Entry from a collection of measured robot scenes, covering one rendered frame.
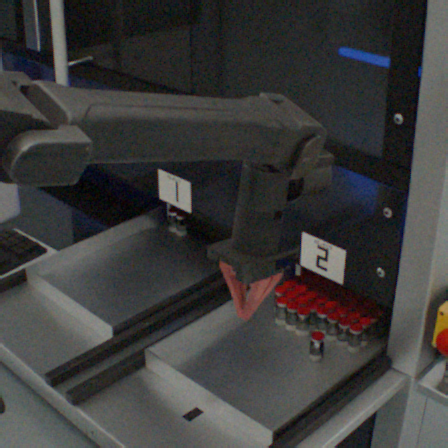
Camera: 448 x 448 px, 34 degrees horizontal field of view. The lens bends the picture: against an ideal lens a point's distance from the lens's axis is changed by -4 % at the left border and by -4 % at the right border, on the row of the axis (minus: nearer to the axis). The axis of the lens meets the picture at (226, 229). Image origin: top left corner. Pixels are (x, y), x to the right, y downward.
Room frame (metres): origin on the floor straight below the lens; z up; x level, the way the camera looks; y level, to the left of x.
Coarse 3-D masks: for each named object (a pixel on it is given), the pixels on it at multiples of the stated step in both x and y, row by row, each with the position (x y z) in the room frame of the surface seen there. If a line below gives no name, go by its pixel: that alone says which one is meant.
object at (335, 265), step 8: (304, 232) 1.03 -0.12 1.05; (304, 240) 1.03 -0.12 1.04; (312, 240) 1.02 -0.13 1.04; (320, 240) 1.01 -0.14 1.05; (304, 248) 1.03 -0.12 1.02; (312, 248) 1.02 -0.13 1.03; (328, 248) 1.00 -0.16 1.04; (336, 248) 0.98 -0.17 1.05; (304, 256) 1.03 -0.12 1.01; (312, 256) 1.02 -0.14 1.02; (328, 256) 0.99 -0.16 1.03; (336, 256) 0.98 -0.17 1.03; (344, 256) 0.97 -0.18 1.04; (304, 264) 1.03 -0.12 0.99; (312, 264) 1.02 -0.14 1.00; (320, 264) 1.00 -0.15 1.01; (328, 264) 0.99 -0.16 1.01; (336, 264) 0.98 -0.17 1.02; (344, 264) 0.97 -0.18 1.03; (320, 272) 1.00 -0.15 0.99; (328, 272) 0.99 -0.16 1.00; (336, 272) 0.98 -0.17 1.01; (336, 280) 0.98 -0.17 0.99
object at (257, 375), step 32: (224, 320) 1.03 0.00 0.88; (256, 320) 1.03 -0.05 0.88; (160, 352) 0.92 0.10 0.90; (192, 352) 0.94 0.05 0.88; (224, 352) 0.94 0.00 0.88; (256, 352) 0.94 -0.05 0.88; (288, 352) 0.94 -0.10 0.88; (384, 352) 0.92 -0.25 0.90; (192, 384) 0.83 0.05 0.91; (224, 384) 0.86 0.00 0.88; (256, 384) 0.86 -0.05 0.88; (288, 384) 0.86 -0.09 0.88; (320, 384) 0.86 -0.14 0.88; (224, 416) 0.79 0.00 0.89; (256, 416) 0.79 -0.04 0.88; (288, 416) 0.79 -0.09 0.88
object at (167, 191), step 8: (160, 176) 1.27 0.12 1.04; (168, 176) 1.25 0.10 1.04; (160, 184) 1.27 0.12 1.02; (168, 184) 1.25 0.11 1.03; (184, 184) 1.22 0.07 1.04; (160, 192) 1.27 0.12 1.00; (168, 192) 1.25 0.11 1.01; (184, 192) 1.22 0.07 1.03; (168, 200) 1.25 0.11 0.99; (184, 200) 1.22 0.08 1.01; (184, 208) 1.22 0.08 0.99
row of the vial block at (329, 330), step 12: (276, 288) 1.06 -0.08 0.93; (300, 300) 1.02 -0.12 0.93; (312, 312) 1.00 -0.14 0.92; (324, 312) 0.99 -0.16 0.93; (312, 324) 1.00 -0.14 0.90; (324, 324) 0.98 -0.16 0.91; (336, 324) 0.97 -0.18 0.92; (348, 324) 0.95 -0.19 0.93; (336, 336) 0.97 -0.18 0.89; (348, 336) 0.95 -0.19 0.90; (360, 336) 0.94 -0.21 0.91; (348, 348) 0.94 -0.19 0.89; (360, 348) 0.94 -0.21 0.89
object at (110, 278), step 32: (128, 224) 1.32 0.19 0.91; (160, 224) 1.36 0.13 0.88; (64, 256) 1.20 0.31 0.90; (96, 256) 1.24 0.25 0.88; (128, 256) 1.24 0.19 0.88; (160, 256) 1.24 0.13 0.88; (192, 256) 1.24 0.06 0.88; (64, 288) 1.12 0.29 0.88; (96, 288) 1.12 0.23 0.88; (128, 288) 1.13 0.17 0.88; (160, 288) 1.13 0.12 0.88; (192, 288) 1.09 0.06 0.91; (96, 320) 0.99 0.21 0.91; (128, 320) 0.99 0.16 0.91
